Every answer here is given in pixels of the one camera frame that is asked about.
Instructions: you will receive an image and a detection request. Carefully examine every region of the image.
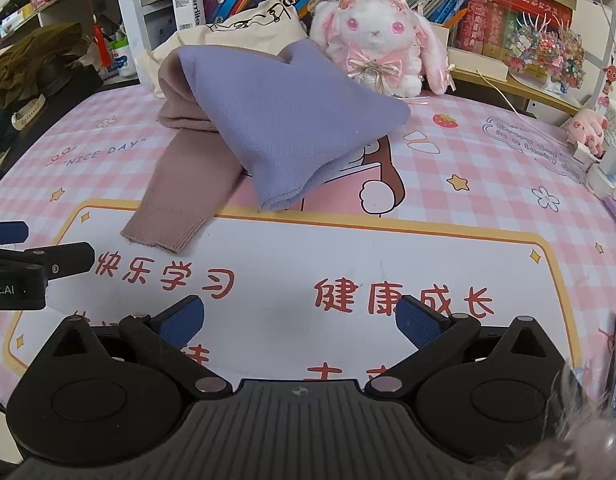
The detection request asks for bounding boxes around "white plastic bottle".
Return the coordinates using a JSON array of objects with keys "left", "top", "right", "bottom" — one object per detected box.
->
[{"left": 110, "top": 40, "right": 138, "bottom": 79}]

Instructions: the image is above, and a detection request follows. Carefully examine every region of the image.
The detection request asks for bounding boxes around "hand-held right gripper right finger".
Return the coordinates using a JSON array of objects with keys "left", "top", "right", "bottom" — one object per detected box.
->
[{"left": 365, "top": 295, "right": 564, "bottom": 401}]

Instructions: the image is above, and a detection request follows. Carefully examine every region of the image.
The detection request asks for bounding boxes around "cream cloth garment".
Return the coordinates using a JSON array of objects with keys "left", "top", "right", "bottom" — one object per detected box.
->
[{"left": 138, "top": 0, "right": 311, "bottom": 101}]

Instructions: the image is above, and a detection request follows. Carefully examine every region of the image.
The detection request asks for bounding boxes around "white printed carton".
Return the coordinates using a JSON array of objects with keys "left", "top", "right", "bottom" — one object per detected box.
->
[{"left": 172, "top": 0, "right": 205, "bottom": 32}]

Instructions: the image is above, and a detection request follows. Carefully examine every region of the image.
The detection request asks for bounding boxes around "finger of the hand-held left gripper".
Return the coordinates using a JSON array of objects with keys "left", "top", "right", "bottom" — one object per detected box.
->
[
  {"left": 0, "top": 221, "right": 29, "bottom": 247},
  {"left": 0, "top": 241, "right": 96, "bottom": 282}
]

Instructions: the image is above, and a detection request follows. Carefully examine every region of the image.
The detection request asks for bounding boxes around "white charging cable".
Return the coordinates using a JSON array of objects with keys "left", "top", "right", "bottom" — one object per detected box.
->
[{"left": 475, "top": 67, "right": 576, "bottom": 150}]

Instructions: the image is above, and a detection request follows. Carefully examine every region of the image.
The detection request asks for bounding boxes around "dark olive clothes pile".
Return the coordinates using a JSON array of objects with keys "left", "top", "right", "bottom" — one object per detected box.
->
[{"left": 0, "top": 22, "right": 104, "bottom": 111}]

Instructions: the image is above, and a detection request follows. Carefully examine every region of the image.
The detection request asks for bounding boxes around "colourful bead flower ornament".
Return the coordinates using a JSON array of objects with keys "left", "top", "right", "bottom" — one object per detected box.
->
[{"left": 505, "top": 12, "right": 586, "bottom": 90}]

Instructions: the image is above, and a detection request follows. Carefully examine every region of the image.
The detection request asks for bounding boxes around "white pink plush bunny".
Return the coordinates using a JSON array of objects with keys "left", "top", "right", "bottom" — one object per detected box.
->
[{"left": 308, "top": 0, "right": 457, "bottom": 98}]

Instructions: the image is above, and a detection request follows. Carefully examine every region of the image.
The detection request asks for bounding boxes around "red ant wall sticker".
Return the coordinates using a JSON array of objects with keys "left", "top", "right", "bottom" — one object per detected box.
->
[{"left": 600, "top": 62, "right": 616, "bottom": 107}]

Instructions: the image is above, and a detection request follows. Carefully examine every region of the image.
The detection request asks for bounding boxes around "fluffy grey sleeve cuff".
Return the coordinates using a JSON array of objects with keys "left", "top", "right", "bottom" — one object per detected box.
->
[{"left": 503, "top": 360, "right": 616, "bottom": 480}]

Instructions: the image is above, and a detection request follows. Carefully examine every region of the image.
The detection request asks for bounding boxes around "purple and brown sweater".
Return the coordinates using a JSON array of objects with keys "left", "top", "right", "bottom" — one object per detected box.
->
[{"left": 120, "top": 40, "right": 411, "bottom": 255}]

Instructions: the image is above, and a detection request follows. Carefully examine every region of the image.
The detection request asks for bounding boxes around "small pink plush toy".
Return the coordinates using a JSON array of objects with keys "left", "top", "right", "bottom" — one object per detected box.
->
[{"left": 567, "top": 107, "right": 611, "bottom": 157}]

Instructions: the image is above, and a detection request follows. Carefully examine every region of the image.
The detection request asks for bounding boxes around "red book set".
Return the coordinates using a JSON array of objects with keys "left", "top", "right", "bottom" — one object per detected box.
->
[{"left": 458, "top": 0, "right": 574, "bottom": 58}]

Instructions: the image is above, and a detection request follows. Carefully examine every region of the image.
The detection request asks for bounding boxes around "white flat box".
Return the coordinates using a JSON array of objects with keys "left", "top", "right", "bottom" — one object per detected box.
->
[{"left": 448, "top": 47, "right": 510, "bottom": 82}]

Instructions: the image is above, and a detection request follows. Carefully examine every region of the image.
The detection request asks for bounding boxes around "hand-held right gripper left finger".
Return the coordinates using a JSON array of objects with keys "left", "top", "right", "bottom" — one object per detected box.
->
[{"left": 50, "top": 295, "right": 233, "bottom": 399}]

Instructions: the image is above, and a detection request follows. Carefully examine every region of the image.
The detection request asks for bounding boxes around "red tassel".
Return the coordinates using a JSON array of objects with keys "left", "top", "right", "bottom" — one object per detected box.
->
[{"left": 85, "top": 0, "right": 112, "bottom": 68}]

